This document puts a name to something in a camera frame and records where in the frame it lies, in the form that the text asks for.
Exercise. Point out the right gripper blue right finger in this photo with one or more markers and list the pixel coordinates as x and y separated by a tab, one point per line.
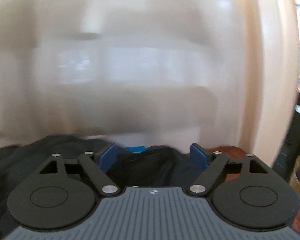
199	157

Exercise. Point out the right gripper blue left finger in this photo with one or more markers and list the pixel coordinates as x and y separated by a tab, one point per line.
107	157

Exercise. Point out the black puffer jacket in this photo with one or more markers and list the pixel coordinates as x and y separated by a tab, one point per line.
154	167

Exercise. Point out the blue package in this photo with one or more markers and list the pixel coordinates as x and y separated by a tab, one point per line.
135	149

